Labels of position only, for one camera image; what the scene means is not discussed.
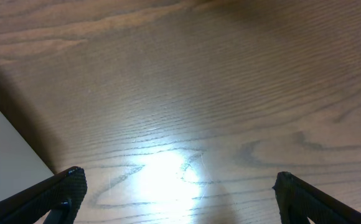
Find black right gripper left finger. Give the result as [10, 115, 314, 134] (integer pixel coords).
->
[0, 166, 87, 224]

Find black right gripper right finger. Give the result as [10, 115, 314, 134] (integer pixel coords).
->
[273, 172, 361, 224]

